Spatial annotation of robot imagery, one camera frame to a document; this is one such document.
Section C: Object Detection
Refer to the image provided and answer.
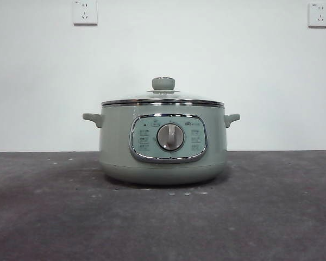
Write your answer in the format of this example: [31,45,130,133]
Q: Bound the glass lid with green knob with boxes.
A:
[101,77,224,107]

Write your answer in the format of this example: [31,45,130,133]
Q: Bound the pale green electric cooking pot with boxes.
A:
[82,104,241,186]

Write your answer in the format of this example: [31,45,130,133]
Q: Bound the white wall socket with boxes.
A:
[72,0,98,27]
[308,2,326,28]

